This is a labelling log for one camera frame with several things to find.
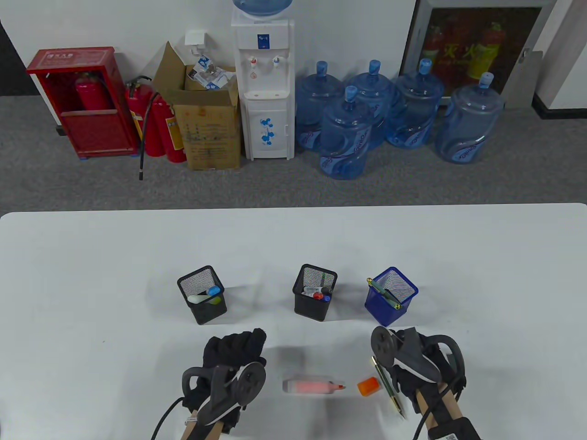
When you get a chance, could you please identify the person's right hand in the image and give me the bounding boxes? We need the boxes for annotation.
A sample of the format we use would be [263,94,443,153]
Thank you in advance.
[389,327,467,405]

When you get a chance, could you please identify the person's left hand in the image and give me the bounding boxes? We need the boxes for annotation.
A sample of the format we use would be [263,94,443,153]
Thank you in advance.
[183,328,267,431]

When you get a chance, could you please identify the orange highlighter pen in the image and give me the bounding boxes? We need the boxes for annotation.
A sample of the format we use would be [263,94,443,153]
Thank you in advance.
[282,377,346,396]

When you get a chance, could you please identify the person's right forearm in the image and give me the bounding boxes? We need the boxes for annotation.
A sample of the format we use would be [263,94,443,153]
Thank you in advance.
[415,383,461,429]

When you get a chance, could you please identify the person's left forearm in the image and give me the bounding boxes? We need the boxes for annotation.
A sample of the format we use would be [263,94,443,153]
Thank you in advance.
[180,410,225,440]

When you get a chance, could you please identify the black mesh pen holder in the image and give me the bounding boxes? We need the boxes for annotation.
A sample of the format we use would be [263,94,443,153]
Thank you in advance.
[177,266,227,326]
[293,264,338,321]

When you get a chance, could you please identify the blue mesh pen holder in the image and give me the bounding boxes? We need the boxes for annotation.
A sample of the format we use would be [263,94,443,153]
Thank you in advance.
[365,267,419,327]

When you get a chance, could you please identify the brown cardboard box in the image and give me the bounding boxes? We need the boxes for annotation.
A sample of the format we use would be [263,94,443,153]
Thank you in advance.
[151,41,242,171]

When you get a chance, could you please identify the white water dispenser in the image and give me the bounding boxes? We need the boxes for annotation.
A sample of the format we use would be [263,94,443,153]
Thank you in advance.
[231,8,295,161]

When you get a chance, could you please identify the red fire extinguisher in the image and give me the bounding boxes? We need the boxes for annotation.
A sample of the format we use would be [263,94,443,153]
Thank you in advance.
[75,71,113,111]
[125,76,166,181]
[151,94,187,163]

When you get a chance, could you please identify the blue water jug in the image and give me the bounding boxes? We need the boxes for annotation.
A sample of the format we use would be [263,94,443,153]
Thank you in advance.
[435,72,506,165]
[320,86,374,180]
[346,60,397,149]
[384,58,445,149]
[295,60,343,153]

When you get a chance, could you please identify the red fire extinguisher cabinet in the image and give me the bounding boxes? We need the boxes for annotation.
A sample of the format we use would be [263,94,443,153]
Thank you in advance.
[26,46,139,160]

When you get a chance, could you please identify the white blue packets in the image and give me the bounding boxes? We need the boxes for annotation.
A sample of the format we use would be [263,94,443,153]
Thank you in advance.
[187,55,237,91]

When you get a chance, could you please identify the grey metal cabinet door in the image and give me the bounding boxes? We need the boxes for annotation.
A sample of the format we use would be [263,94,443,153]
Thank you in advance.
[504,48,545,110]

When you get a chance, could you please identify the blue dispenser water bottle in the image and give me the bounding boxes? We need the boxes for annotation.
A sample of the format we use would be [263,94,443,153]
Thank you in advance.
[233,0,294,19]

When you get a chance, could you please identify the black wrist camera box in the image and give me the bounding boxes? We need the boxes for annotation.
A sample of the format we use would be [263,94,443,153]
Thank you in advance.
[426,416,482,440]

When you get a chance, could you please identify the glass fire hose cabinet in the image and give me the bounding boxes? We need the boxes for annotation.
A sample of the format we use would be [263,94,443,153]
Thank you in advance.
[398,0,558,99]

